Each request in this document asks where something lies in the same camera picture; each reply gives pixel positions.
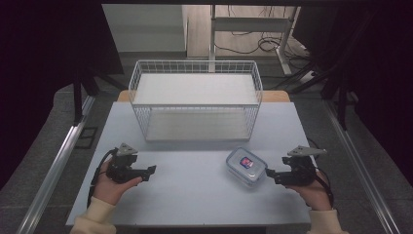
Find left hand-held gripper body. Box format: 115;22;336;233
105;142;144;184

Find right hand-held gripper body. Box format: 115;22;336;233
274;145;327;187

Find clear plastic food container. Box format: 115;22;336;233
225;147;268;188

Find white wire basket shelf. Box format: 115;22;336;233
128;59;264;143

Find person's left hand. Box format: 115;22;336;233
93;160;143;207

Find person's right hand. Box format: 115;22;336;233
285;171;333;212

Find wooden board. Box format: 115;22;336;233
116;90;291;103

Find black stand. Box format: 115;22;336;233
72;69;129;126
269;61;350;131

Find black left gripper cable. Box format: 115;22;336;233
86;148;117;209

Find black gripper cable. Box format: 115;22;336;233
306;137;335;209
86;148;117;209

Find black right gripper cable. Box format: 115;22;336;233
306;137;335;209

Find aluminium rail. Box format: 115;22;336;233
323;98;401;234
16;96;96;234

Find black floor cables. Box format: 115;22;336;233
213;4;313;61

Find white metal desk frame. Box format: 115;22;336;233
207;4;301;76

